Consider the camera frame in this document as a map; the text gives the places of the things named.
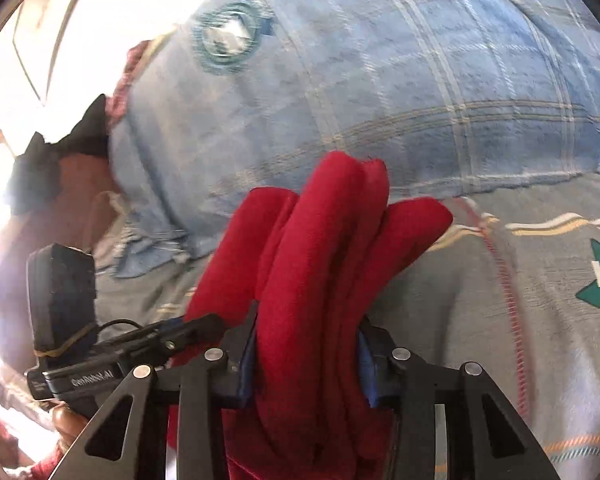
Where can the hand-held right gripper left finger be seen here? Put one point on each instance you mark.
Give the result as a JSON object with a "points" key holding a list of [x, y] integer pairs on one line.
{"points": [[246, 362]]}

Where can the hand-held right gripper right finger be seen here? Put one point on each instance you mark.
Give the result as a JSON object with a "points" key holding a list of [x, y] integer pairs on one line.
{"points": [[367, 372]]}

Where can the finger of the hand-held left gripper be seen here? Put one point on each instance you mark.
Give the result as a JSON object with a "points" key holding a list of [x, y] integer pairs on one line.
{"points": [[200, 327]]}

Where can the red fleece garment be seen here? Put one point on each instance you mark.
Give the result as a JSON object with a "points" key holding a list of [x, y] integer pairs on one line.
{"points": [[310, 270]]}

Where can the person's left hand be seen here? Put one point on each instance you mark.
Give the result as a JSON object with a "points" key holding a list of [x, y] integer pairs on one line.
{"points": [[67, 422]]}

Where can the brown wooden headboard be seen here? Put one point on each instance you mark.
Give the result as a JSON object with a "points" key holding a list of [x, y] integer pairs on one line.
{"points": [[85, 195]]}

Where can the grey printed bed sheet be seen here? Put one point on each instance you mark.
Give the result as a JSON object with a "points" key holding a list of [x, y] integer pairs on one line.
{"points": [[480, 320]]}

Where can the dark cloth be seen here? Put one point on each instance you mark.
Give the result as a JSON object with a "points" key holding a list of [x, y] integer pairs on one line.
{"points": [[60, 155]]}

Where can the pink cloth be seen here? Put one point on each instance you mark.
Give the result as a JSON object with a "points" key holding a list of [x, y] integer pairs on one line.
{"points": [[122, 85]]}

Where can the large blue plaid pillow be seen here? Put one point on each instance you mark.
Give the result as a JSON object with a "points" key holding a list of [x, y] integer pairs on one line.
{"points": [[360, 90]]}

